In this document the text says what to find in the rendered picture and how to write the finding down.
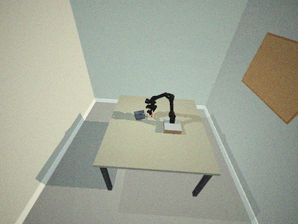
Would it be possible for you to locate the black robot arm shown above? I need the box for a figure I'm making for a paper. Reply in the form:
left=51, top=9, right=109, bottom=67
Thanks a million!
left=145, top=93, right=176, bottom=124

